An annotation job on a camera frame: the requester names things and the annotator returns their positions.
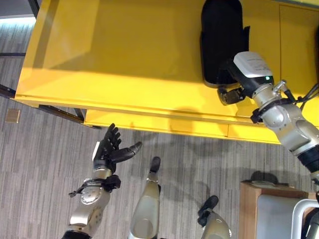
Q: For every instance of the silver robot leg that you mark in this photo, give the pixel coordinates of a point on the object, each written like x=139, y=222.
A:
x=213, y=219
x=145, y=206

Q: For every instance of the black sole-shaped part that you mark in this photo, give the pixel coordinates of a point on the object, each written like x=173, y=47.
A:
x=220, y=42

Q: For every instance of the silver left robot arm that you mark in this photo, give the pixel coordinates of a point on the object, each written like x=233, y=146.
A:
x=91, y=199

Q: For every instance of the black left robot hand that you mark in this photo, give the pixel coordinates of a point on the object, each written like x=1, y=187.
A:
x=109, y=149

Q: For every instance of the silver left robot leg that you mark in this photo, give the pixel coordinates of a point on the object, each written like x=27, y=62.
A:
x=145, y=206

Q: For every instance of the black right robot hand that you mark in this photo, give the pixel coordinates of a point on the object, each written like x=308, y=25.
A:
x=245, y=74

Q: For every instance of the yellow metal shelf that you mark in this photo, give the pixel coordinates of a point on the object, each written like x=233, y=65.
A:
x=149, y=64

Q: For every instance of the silver right robot leg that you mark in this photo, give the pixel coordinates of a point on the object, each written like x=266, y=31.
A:
x=213, y=219

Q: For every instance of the wooden box stand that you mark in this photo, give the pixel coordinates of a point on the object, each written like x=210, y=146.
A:
x=251, y=209

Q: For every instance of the brown floor outlet plate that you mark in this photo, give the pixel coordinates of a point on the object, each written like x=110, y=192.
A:
x=13, y=116

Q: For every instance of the grey plastic box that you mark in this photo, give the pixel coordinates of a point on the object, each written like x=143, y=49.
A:
x=281, y=216

